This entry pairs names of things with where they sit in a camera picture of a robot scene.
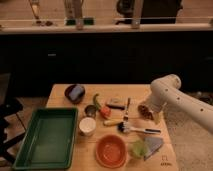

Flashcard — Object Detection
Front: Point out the dark red grape bunch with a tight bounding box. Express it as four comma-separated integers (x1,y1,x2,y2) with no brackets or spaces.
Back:
138,105,153,120

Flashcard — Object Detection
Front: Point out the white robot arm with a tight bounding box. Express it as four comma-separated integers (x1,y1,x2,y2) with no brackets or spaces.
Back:
147,74,213,134

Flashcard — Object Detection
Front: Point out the green plastic tray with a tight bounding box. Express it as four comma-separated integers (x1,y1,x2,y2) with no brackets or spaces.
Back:
13,108,78,171

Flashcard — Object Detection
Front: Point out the metal fork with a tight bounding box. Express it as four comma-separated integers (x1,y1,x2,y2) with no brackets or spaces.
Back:
123,98,131,122

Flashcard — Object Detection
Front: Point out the black head dish brush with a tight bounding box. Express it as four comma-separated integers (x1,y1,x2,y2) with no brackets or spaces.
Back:
118,122,161,134

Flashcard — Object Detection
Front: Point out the green cup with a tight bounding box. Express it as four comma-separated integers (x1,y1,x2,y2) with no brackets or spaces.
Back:
130,140,147,158

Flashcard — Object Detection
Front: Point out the yellow banana toy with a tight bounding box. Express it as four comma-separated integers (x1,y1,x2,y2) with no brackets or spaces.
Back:
103,120,122,126

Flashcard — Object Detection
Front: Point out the orange carrot piece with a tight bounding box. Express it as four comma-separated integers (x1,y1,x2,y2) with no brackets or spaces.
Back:
100,106,111,119

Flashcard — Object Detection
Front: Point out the orange bowl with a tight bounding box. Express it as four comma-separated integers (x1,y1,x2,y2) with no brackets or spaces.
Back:
94,135,127,169

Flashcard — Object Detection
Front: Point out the green chili pepper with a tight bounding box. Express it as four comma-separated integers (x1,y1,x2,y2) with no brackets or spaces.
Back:
93,94,101,110

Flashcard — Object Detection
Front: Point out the small metal cup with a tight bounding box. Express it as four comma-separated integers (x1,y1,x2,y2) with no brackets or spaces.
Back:
84,105,96,118

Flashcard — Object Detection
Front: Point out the white cup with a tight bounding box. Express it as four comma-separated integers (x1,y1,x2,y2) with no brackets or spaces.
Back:
79,117,96,136

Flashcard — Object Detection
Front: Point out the blue sponge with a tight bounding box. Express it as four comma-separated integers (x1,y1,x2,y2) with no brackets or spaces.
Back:
69,85,84,101

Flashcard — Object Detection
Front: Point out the dark maroon bowl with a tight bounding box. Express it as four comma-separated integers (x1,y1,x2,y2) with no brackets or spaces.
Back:
64,84,85,104

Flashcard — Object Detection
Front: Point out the black chair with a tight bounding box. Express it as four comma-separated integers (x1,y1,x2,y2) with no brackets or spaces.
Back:
0,98,25,164

